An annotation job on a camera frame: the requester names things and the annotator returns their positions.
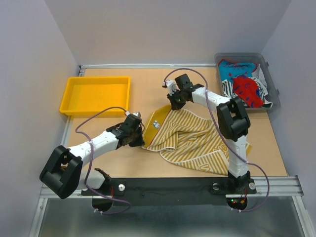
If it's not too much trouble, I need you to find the turquoise red patterned towel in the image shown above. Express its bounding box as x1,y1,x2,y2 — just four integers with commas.
218,59,258,82

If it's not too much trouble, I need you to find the grey plastic bin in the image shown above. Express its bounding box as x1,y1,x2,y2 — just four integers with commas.
214,53,280,111

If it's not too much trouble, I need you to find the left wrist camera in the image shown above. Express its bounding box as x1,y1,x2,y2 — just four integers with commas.
125,111,141,119

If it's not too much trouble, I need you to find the aluminium frame rail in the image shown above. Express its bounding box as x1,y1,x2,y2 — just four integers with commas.
39,176,304,198

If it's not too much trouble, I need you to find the yellow plastic tray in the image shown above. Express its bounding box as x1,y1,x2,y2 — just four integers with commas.
59,76,131,118

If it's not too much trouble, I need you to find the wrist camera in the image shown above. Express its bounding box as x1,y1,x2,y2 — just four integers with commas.
162,79,178,95
125,111,141,119

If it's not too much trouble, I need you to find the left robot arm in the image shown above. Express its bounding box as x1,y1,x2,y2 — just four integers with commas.
39,112,144,199

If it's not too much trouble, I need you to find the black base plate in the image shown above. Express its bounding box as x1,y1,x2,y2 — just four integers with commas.
81,177,257,206

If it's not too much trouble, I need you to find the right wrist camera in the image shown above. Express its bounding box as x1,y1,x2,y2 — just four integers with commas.
162,79,178,95

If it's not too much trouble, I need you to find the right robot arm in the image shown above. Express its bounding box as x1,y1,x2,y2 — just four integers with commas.
162,74,251,195

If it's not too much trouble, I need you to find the red blue patterned towel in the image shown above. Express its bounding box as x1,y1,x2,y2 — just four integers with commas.
233,75,264,108

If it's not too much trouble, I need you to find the yellow striped towel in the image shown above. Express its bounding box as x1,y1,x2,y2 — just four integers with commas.
141,104,253,176

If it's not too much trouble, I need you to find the black white striped towel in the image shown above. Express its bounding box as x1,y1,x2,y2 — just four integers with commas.
222,77,273,109

